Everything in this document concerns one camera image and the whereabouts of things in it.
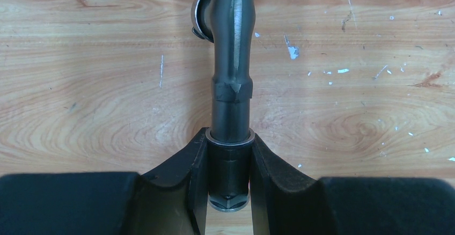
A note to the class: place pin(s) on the grey faucet with lever handle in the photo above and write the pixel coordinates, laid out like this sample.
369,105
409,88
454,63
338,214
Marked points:
229,25

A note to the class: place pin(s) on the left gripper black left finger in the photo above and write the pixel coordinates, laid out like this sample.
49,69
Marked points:
169,199

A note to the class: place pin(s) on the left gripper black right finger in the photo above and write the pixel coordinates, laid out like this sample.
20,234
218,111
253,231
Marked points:
286,201

